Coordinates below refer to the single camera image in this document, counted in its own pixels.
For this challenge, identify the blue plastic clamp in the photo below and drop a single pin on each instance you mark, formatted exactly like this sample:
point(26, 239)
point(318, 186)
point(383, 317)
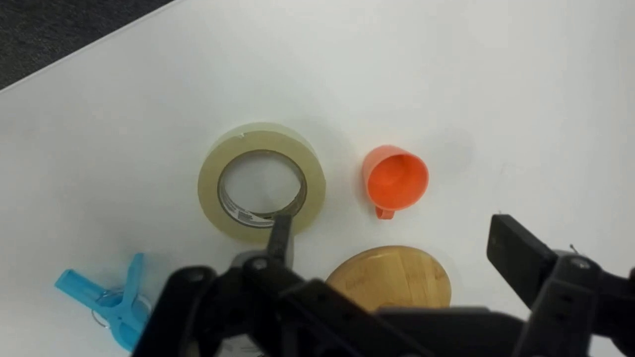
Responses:
point(123, 311)

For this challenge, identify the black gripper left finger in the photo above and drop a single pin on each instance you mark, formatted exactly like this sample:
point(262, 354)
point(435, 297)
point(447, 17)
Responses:
point(258, 299)

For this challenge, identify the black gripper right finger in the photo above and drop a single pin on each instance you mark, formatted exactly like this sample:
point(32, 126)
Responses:
point(570, 297)

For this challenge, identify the wooden mug tree stand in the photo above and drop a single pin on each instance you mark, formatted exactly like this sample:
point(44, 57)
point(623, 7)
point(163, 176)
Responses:
point(393, 277)

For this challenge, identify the orange plastic cup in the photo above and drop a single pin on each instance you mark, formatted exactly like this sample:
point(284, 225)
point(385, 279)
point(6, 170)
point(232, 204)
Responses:
point(393, 180)

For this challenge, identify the beige masking tape roll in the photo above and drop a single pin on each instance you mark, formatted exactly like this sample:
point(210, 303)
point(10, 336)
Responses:
point(254, 174)

